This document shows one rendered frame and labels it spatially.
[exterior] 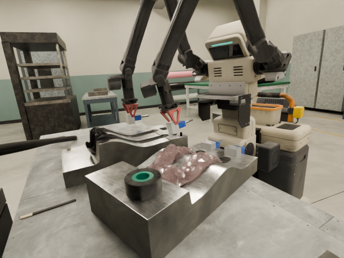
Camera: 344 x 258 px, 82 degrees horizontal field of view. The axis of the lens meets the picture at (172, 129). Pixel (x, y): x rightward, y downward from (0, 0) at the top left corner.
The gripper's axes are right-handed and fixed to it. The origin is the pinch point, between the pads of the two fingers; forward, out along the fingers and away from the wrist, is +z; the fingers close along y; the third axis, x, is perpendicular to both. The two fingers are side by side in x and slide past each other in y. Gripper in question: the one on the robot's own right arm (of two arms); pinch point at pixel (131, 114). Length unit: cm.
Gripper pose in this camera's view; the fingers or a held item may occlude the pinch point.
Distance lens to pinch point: 113.7
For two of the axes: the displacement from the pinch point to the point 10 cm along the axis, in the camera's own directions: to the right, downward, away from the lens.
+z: 0.7, 9.6, 2.7
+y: 4.9, 2.0, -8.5
